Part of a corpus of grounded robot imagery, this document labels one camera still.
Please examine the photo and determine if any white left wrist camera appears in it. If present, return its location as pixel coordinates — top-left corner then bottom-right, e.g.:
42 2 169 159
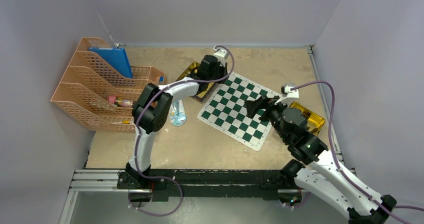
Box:
213 48 229 65

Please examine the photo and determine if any gold tin with light pieces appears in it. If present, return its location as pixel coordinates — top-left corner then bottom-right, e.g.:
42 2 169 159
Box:
174 61 216 103

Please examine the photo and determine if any light blue round item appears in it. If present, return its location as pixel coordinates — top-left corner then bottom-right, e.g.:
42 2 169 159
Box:
169 100 187 127

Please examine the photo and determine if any orange plastic file rack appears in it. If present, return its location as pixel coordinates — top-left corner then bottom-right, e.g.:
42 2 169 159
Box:
50 37 167 133

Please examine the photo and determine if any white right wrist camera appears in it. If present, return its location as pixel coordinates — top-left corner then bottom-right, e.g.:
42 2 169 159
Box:
274 84 300 105

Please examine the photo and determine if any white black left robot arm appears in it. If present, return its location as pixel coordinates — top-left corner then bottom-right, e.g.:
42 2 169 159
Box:
117 49 230 190

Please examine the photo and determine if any gold tin with dark pieces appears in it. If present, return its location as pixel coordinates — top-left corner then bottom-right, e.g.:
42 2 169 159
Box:
289 101 326 136

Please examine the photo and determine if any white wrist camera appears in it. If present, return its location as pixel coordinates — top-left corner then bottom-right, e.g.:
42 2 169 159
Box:
213 48 229 65
274 84 300 105

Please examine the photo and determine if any green white chess board mat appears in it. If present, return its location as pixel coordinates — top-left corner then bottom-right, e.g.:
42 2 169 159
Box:
197 73 279 151

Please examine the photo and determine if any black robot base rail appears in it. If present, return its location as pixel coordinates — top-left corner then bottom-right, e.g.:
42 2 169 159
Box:
116 168 314 204

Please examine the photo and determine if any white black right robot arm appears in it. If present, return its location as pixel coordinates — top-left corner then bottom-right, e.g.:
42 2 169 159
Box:
244 96 397 224

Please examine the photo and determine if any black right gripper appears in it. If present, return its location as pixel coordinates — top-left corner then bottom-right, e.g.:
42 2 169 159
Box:
244 95 292 143

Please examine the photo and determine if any blue folder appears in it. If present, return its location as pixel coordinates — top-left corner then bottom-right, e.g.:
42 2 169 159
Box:
88 47 133 78

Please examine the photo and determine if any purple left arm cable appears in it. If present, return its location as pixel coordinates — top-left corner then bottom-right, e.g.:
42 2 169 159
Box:
127 45 235 217

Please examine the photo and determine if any pink bottle in rack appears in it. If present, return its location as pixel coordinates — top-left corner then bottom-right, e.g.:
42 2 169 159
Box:
107 95 134 108

